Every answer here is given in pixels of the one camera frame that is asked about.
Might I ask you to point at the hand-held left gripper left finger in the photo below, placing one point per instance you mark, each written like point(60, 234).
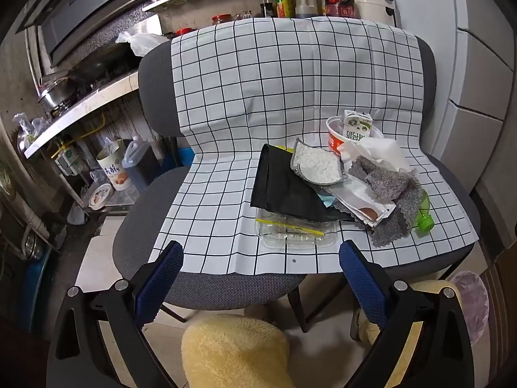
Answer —
point(159, 287)

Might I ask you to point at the white tissue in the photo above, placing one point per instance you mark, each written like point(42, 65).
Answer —
point(383, 149)

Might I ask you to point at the green plastic bottle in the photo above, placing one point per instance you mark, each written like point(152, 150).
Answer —
point(424, 222)

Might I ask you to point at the silver foil wrapper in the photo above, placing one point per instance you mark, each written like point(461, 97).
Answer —
point(355, 200)

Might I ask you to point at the clear plastic container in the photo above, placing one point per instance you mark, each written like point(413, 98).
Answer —
point(291, 234)

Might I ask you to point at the round tin can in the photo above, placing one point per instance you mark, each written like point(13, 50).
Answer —
point(115, 165)

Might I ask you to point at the blue barrel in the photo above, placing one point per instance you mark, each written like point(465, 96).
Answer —
point(36, 291)

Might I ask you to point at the dark sauce bottle yellow cap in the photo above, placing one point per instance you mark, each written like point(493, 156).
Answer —
point(266, 6)

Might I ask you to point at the round tin lid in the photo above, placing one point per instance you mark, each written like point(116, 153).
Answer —
point(99, 197)

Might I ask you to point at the white refrigerator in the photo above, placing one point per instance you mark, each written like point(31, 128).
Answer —
point(484, 68)

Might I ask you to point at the light blue plastic scrap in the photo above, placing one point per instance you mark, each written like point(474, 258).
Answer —
point(326, 199)

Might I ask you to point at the dark vinegar jug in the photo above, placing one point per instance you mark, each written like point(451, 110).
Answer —
point(306, 4)

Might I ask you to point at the green yellow label bottle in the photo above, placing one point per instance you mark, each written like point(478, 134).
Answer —
point(284, 6)

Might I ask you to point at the grey fluffy cloth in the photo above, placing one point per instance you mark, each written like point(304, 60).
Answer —
point(383, 186)

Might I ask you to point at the white black checkered cloth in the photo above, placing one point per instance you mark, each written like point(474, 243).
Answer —
point(262, 89)

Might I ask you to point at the steel pot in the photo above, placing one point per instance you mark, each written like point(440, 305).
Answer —
point(56, 95)

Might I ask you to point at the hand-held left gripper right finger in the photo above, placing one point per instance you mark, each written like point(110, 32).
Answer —
point(363, 285)

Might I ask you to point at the red lid jar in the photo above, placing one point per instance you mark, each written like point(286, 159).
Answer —
point(221, 19)

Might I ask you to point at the white plastic bag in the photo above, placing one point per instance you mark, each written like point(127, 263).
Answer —
point(145, 44)

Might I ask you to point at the white green milk carton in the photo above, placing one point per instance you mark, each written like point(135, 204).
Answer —
point(355, 127)

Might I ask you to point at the red instant noodle cup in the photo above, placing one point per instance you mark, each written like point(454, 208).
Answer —
point(333, 139)

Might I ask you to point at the black range hood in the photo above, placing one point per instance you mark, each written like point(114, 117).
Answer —
point(89, 4)

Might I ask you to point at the grey office chair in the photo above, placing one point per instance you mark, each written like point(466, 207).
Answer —
point(157, 89)

